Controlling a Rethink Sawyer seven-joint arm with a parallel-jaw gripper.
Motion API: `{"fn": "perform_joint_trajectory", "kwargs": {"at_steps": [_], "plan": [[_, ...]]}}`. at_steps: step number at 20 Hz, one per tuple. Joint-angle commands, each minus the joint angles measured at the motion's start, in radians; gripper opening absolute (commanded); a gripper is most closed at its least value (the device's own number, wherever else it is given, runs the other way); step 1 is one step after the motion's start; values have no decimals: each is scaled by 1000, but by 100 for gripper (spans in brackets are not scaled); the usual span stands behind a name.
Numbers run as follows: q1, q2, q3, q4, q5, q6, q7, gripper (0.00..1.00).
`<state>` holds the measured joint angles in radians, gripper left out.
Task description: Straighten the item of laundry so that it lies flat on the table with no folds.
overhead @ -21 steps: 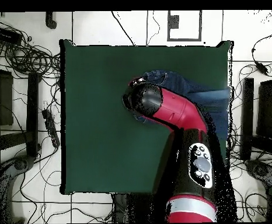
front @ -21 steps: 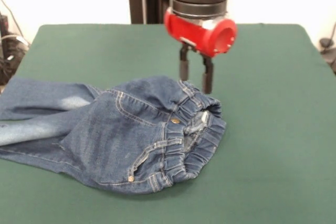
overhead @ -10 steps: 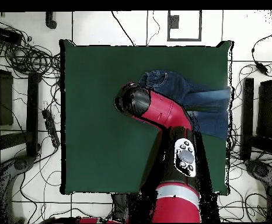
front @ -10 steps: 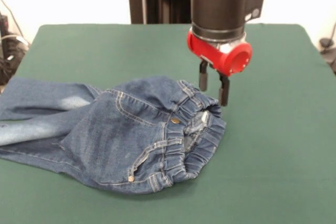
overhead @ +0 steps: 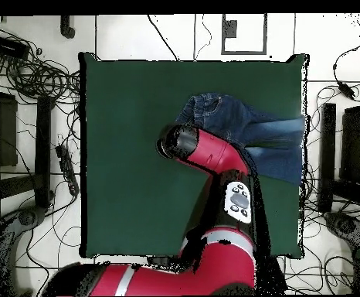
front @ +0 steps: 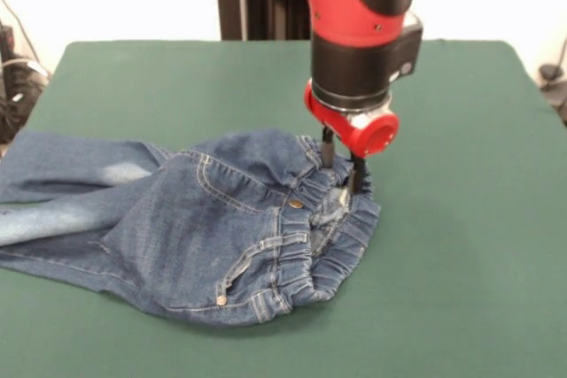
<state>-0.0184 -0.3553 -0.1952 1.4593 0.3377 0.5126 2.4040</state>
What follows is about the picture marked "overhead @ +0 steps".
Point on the black power strip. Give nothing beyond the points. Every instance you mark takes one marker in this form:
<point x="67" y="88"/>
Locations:
<point x="67" y="170"/>

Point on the blue denim jeans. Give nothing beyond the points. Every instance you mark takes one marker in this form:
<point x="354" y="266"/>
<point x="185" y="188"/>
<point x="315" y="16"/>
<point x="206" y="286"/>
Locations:
<point x="260" y="123"/>

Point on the dark green table cloth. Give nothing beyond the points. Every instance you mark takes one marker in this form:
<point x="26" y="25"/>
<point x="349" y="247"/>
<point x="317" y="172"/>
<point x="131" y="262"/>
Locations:
<point x="136" y="185"/>

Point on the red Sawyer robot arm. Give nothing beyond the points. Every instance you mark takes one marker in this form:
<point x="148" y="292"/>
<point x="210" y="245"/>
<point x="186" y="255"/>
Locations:
<point x="217" y="269"/>

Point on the black stand frame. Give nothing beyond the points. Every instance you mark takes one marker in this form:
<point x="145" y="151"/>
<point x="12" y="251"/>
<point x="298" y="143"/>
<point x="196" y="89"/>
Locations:
<point x="328" y="148"/>
<point x="43" y="148"/>

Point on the black chair leg with caster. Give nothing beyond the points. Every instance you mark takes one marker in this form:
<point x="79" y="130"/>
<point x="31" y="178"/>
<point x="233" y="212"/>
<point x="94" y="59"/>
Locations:
<point x="67" y="31"/>

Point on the black power adapter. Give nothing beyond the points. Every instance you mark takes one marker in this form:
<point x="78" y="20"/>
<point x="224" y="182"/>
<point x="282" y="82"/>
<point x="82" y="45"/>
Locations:
<point x="347" y="90"/>

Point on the grey square frame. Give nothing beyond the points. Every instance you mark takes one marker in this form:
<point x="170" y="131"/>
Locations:
<point x="244" y="52"/>

